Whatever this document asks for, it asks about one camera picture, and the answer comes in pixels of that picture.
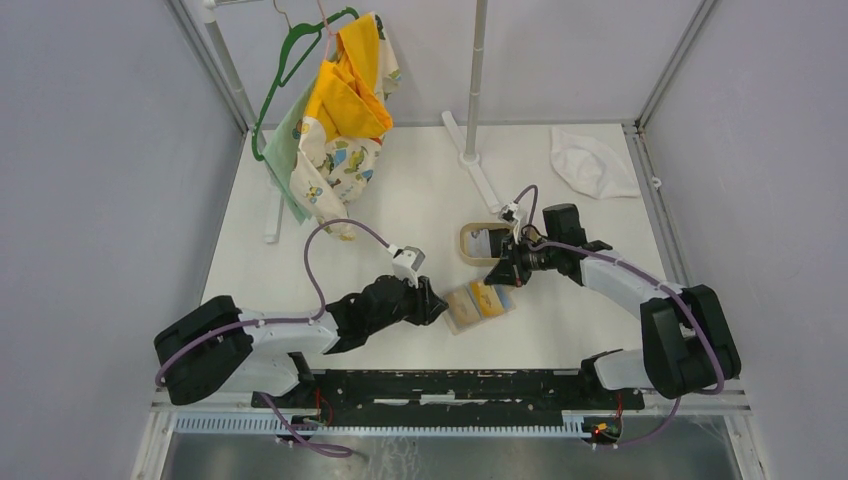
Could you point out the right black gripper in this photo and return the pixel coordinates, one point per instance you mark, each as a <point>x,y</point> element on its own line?
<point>506,272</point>

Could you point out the pink clothes hanger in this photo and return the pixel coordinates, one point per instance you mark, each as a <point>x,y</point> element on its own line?
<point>330,53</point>

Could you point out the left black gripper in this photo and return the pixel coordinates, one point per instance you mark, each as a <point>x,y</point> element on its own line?
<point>427,303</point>

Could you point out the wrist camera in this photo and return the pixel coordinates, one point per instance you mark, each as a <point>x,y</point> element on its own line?
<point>516,218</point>
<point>406,263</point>

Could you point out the yellow cloth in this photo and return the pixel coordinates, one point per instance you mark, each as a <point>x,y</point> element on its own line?
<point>349,93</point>

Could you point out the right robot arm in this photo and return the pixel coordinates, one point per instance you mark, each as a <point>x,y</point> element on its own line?
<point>687,346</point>

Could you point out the white card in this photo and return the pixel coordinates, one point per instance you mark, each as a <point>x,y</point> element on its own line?
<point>478,244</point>

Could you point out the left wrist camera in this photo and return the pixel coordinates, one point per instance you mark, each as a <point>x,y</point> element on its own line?
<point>406,263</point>

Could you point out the light green printed cloth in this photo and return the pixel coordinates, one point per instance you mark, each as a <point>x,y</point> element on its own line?
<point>291,120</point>

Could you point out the left rack pole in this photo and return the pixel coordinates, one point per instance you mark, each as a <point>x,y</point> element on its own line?
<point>233,81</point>

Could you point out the black VIP card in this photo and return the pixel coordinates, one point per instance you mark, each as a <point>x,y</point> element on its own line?
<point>496,239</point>

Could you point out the green clothes hanger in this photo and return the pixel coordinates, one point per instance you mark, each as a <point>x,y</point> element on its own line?
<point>284,73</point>

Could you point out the white cloth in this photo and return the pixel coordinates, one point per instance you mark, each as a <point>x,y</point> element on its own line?
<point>590,167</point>

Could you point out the beige card holder wallet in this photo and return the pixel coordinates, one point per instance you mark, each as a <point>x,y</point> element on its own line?
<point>465,286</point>

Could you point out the beige oval tray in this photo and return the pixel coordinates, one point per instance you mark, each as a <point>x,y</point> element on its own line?
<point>462,240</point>

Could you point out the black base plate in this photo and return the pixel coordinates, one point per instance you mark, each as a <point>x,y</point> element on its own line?
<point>453,398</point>

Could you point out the right rack pole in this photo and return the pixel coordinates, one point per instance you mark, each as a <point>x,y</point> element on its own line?
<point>474,79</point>

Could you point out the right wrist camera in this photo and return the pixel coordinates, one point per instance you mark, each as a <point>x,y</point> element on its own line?
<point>516,218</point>

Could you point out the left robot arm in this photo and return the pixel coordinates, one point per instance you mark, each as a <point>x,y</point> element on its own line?
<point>218,347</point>

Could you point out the rack pole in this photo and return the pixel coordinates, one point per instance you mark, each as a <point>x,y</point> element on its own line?
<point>474,79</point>
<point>233,81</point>

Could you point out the cream printed cloth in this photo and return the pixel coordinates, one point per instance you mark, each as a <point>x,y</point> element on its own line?
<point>330,175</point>

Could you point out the right rack foot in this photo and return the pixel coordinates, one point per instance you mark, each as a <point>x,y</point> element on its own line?
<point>475,170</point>

